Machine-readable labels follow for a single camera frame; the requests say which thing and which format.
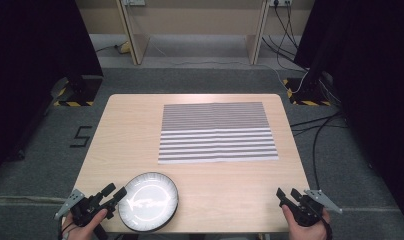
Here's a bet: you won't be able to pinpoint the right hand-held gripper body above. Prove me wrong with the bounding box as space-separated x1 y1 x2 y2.
282 188 344 228

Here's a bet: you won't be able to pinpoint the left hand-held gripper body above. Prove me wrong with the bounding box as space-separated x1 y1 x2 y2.
54 188 119 228

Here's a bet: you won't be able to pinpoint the white plate with black rim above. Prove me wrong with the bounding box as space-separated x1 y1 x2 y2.
117 171 180 233

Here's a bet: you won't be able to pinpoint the person's right hand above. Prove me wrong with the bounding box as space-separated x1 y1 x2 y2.
281 204 332 240

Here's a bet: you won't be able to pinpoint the person's left hand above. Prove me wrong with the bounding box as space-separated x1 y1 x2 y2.
61 208 109 240

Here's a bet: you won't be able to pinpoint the grey white striped placemat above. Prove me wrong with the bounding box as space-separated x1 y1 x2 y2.
157 101 280 165

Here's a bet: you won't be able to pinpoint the black yellow striped stand base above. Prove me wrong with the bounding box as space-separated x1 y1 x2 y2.
52 74 104 108
282 77 335 107

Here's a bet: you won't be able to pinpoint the black curtain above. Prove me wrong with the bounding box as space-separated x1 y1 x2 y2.
0 0 104 179
293 0 404 231

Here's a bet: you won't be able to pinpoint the yellow plug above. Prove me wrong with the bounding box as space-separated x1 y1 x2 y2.
117 40 132 55

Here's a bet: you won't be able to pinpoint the black floor cable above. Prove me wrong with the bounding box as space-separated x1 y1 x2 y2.
289 111 350 192

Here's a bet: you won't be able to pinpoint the white floor cable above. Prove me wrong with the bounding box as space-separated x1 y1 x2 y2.
149 39 309 95

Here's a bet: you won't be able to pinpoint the black wall socket cables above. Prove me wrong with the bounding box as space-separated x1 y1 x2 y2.
260 2 308 72

